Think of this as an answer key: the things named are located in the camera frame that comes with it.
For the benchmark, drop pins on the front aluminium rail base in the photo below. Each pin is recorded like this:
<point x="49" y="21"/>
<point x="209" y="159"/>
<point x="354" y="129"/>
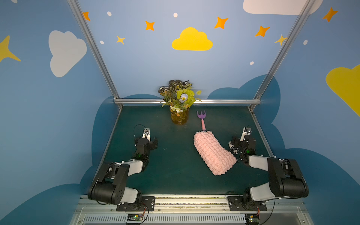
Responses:
<point x="192" y="210"/>

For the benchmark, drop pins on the purple pink toy rake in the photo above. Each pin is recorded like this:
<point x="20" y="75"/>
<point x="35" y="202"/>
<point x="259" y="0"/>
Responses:
<point x="202" y="115"/>

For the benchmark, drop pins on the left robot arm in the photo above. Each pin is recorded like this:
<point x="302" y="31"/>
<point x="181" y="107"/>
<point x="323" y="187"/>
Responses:
<point x="109" y="184"/>

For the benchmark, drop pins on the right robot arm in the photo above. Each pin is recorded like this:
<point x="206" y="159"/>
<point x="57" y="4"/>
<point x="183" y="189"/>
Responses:
<point x="285" y="179"/>

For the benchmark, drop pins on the left controller board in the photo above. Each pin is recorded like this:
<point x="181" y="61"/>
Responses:
<point x="137" y="218"/>

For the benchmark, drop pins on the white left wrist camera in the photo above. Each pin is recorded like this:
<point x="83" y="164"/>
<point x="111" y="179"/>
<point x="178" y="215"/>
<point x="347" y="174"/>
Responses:
<point x="146" y="134"/>

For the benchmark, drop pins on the controller board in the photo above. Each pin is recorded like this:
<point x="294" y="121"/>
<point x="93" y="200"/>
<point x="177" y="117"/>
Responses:
<point x="137" y="218"/>
<point x="252" y="219"/>

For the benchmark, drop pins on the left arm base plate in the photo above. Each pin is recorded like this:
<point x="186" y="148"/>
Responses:
<point x="146" y="203"/>

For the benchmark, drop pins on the right controller board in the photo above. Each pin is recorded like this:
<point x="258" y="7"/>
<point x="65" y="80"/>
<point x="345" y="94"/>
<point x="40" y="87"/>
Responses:
<point x="252" y="219"/>

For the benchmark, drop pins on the pink fluffy zipper bag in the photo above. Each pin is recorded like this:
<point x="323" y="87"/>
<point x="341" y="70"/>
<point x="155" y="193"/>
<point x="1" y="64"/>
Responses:
<point x="218" y="159"/>

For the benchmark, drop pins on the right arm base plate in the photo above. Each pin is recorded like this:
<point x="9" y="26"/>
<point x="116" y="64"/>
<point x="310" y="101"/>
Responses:
<point x="238" y="204"/>

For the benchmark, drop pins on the artificial flowers in vase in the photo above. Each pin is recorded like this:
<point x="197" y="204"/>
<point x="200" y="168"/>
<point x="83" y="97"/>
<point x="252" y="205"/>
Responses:
<point x="179" y="96"/>

